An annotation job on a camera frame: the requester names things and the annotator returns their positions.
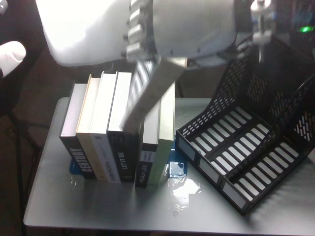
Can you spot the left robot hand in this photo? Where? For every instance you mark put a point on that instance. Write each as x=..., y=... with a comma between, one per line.
x=12, y=57

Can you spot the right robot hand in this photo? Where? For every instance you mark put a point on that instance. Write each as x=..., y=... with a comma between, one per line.
x=192, y=27

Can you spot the checkerboard cover cream book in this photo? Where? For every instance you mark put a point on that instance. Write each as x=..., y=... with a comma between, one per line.
x=152, y=98

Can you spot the white backdrop sheet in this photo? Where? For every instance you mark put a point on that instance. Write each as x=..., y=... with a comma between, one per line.
x=86, y=32

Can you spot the pale green book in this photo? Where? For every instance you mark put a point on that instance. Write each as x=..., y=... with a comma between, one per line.
x=167, y=118

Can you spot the white book K spine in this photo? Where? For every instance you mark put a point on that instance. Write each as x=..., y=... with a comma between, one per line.
x=103, y=103

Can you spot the black and white spine book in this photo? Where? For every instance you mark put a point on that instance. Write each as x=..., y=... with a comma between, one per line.
x=150, y=132

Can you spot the pale yellow spine book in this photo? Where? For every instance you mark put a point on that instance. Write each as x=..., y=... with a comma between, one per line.
x=88, y=147

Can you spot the black book CENTURY spine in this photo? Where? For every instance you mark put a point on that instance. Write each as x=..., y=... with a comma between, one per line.
x=78, y=157

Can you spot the blue metal bookend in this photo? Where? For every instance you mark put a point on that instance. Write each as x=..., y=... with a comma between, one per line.
x=175, y=155

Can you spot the black book LET IT BE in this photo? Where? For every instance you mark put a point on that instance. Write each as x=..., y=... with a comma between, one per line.
x=123, y=157

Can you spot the black mesh file rack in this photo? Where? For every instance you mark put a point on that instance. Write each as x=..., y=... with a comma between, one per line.
x=220, y=180

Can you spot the clear plastic film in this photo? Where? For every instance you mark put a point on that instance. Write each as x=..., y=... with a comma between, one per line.
x=182, y=194

